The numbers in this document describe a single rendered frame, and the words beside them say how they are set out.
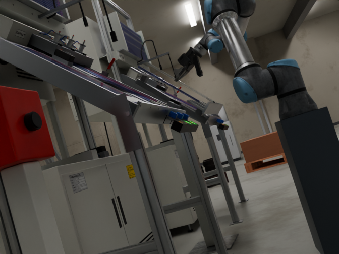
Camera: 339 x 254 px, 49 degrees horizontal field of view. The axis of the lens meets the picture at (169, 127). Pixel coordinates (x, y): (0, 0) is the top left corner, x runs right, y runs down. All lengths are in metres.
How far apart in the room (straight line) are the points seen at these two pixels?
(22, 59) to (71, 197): 0.48
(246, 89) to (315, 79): 10.58
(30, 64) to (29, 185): 0.58
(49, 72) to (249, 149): 4.34
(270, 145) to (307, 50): 7.15
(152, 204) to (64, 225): 0.32
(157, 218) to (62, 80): 0.53
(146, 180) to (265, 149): 4.30
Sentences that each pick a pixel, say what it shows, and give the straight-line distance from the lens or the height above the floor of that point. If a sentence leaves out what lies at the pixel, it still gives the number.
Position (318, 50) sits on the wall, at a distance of 12.23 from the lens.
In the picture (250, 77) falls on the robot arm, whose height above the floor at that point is 0.75.
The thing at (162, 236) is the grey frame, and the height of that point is 0.33.
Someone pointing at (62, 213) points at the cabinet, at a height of 0.47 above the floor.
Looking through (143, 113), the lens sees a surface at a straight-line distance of 1.22.
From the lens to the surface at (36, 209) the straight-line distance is 0.83.
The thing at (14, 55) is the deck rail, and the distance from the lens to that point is 1.36.
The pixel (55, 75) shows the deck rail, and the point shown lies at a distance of 1.27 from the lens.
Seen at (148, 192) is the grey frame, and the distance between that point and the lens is 1.10.
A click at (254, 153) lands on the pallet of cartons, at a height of 0.24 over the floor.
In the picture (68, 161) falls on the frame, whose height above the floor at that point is 0.65.
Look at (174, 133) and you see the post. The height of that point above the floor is 0.66.
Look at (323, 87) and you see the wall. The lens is 12.07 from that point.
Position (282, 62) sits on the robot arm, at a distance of 1.56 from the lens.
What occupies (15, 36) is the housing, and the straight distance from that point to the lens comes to 1.67.
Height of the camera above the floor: 0.54
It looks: 4 degrees up
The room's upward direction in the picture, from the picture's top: 17 degrees counter-clockwise
